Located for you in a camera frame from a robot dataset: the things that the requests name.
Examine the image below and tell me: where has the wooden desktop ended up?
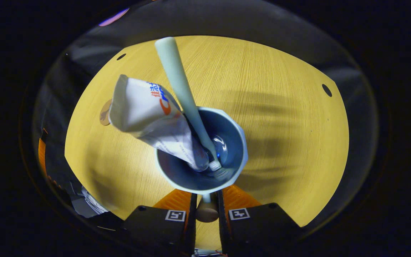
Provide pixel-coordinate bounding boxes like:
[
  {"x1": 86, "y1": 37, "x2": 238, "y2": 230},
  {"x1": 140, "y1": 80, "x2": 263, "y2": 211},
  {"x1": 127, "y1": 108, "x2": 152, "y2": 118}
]
[{"x1": 65, "y1": 35, "x2": 349, "y2": 250}]

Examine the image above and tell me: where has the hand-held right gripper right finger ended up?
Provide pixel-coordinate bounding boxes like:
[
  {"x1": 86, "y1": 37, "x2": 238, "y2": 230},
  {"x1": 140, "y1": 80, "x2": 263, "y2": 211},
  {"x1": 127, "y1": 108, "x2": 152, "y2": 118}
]
[{"x1": 216, "y1": 185, "x2": 300, "y2": 257}]

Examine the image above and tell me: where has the blue cup with wooden handle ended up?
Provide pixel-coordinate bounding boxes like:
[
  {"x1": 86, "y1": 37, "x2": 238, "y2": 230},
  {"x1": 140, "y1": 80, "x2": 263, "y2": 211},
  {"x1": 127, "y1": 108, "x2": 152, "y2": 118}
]
[{"x1": 156, "y1": 106, "x2": 249, "y2": 222}]

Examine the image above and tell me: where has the round brown coaster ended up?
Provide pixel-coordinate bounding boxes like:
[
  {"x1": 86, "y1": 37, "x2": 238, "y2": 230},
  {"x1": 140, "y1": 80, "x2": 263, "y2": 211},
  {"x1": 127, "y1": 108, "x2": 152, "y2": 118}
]
[{"x1": 99, "y1": 99, "x2": 113, "y2": 126}]

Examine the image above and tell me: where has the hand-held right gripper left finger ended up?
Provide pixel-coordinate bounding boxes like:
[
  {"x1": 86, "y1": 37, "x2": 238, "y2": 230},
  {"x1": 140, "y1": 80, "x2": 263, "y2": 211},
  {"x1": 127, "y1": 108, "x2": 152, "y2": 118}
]
[{"x1": 123, "y1": 189, "x2": 198, "y2": 257}]

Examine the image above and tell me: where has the pale green toothbrush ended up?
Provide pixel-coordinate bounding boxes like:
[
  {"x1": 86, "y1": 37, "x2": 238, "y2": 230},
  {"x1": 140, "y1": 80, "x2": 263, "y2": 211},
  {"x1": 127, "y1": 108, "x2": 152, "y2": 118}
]
[{"x1": 154, "y1": 37, "x2": 233, "y2": 179}]

